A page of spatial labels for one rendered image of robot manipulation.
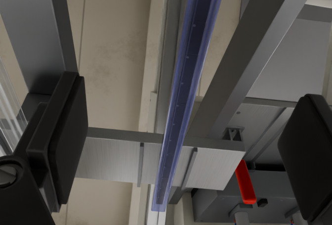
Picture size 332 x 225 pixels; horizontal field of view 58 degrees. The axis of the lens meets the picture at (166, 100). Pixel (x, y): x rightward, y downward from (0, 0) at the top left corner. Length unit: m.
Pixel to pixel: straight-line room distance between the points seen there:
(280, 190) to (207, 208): 0.12
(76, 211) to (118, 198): 0.44
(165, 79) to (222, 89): 0.23
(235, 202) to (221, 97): 0.21
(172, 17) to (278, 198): 0.38
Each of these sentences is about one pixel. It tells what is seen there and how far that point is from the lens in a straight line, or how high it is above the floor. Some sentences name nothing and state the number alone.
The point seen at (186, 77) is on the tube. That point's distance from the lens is 0.16.
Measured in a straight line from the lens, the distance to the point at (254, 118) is 0.43.
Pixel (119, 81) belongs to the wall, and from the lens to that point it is 2.99.
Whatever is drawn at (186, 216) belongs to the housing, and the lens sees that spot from 0.61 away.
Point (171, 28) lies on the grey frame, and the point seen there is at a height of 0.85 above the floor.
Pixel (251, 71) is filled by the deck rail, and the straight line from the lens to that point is 0.33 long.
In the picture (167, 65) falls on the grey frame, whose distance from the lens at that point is 0.60.
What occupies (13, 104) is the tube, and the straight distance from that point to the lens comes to 0.21.
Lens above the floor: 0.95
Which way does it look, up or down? 4 degrees up
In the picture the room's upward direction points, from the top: 174 degrees counter-clockwise
